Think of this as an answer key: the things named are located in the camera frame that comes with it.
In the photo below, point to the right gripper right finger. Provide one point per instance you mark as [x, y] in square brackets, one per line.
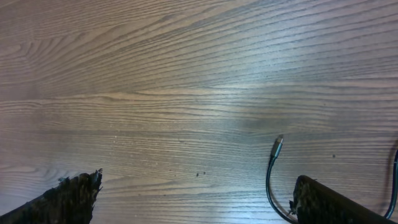
[315, 203]

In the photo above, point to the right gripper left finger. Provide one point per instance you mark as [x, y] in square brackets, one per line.
[71, 202]

